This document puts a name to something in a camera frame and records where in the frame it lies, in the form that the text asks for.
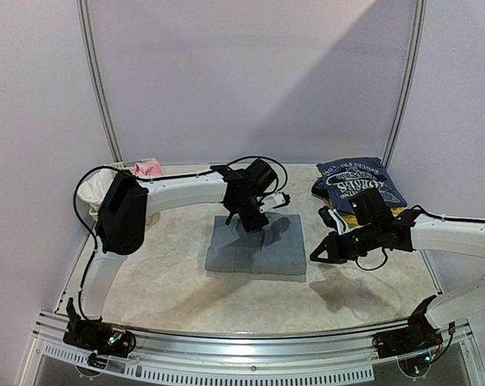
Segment pink garment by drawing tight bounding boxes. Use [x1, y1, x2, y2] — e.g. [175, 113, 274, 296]
[134, 158, 162, 178]

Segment aluminium front rail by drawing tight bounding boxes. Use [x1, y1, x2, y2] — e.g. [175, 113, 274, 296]
[18, 311, 485, 385]

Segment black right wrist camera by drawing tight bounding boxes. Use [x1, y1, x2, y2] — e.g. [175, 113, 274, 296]
[318, 187, 392, 234]

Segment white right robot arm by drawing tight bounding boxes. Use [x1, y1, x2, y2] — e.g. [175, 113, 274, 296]
[310, 208, 485, 351]

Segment left aluminium frame post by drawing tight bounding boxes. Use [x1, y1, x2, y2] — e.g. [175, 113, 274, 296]
[76, 0, 123, 162]

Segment white garment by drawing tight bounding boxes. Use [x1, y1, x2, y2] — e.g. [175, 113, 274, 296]
[76, 169, 113, 209]

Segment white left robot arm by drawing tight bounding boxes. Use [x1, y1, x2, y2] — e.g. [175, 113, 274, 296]
[72, 159, 277, 349]

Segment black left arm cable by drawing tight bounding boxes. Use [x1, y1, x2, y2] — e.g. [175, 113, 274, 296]
[72, 155, 290, 318]

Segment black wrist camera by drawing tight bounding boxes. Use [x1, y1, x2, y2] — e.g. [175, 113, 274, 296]
[245, 157, 290, 213]
[318, 187, 392, 234]

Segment aluminium frame post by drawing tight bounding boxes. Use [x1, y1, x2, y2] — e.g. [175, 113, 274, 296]
[381, 0, 426, 169]
[76, 0, 123, 162]

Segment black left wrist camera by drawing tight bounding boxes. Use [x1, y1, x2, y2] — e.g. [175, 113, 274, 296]
[245, 157, 290, 213]

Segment right aluminium frame post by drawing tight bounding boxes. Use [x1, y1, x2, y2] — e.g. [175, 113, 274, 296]
[381, 0, 426, 169]

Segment beige perforated laundry basket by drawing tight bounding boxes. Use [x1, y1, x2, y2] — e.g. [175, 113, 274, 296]
[88, 160, 162, 230]

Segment yellow folded t-shirt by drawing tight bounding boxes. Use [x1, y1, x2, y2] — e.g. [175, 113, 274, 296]
[338, 207, 405, 228]

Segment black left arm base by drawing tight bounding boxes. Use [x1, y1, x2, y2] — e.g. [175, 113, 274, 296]
[63, 298, 137, 358]

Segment grey garment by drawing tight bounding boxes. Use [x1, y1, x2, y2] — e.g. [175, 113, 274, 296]
[204, 213, 306, 279]

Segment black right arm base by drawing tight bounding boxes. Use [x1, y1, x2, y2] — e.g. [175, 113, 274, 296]
[372, 295, 456, 365]

